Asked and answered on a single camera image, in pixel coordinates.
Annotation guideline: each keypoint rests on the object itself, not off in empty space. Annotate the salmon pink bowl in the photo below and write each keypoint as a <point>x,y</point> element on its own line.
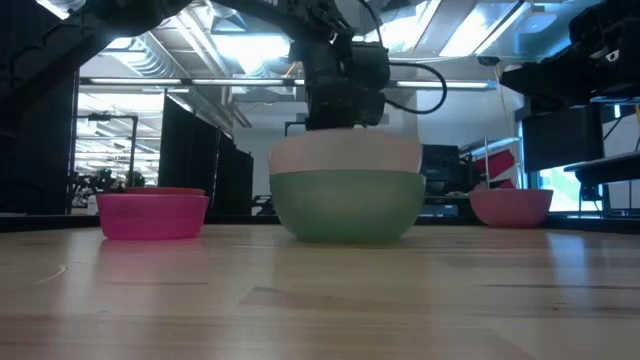
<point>510,207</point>

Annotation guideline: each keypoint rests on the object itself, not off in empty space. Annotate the tall black side panel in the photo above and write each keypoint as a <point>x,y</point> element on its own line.
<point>35,165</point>

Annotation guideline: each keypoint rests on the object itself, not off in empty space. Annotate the black partition wall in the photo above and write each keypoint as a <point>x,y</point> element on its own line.
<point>200,165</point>

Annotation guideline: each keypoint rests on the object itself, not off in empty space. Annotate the black monitor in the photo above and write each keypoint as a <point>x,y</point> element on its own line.
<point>560,140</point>

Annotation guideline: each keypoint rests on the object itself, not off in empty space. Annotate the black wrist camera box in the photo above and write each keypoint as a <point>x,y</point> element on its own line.
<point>370,65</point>

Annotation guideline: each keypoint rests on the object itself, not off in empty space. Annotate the silver ventilation duct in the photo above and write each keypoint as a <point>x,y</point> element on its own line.
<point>150,57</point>

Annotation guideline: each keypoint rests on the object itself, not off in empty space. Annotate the ceiling security camera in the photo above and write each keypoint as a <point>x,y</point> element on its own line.
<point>488,60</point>

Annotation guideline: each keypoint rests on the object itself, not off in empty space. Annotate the long ceiling light bar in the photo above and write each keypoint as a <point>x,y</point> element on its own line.
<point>235,81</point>

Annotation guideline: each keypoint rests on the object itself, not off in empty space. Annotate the large green bowl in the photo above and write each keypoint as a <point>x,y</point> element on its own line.
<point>347,205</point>

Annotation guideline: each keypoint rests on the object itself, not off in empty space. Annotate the red and white object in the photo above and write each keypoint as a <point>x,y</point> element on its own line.
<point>500,167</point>

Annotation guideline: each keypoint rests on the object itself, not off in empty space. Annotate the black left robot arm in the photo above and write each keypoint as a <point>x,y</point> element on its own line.
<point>150,10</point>

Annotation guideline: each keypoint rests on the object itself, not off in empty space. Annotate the pale pink bowl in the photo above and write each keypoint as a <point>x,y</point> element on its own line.
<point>345,150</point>

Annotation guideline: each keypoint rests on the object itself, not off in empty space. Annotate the black equipment box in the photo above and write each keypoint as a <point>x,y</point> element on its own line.
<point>445,167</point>

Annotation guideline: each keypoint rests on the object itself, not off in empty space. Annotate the magenta translucent bowl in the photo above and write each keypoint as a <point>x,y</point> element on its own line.
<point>152,217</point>

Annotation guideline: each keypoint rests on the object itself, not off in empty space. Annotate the black pipe frame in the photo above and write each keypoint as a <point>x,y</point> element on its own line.
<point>132,145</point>

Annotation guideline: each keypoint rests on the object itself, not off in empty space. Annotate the black desk shelf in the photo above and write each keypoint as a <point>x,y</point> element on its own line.
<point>605,170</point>

